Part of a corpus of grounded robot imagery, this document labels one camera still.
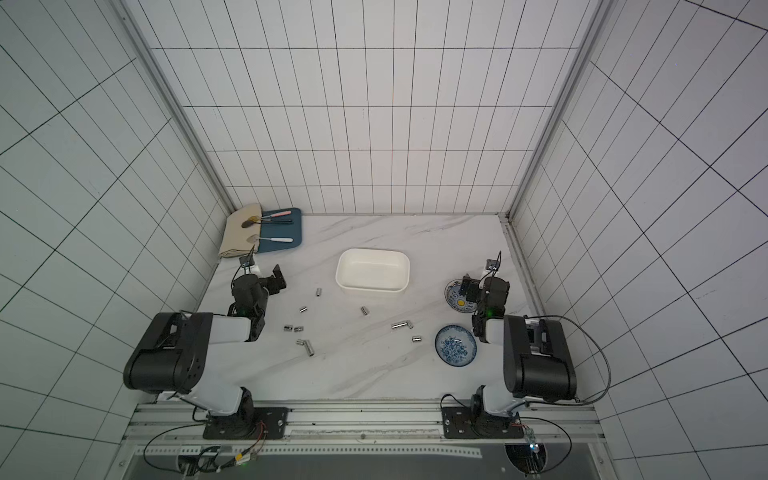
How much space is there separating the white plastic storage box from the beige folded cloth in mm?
367

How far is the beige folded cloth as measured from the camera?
1.09 meters

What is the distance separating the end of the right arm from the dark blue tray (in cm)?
63

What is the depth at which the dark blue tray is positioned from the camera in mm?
1118

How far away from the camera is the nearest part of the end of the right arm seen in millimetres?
842

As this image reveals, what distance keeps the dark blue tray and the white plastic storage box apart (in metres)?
0.22

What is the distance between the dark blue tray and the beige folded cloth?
0.03 m

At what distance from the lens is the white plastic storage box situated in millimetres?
971

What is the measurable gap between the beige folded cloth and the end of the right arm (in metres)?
0.77

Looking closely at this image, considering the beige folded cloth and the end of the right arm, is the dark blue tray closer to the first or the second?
the beige folded cloth
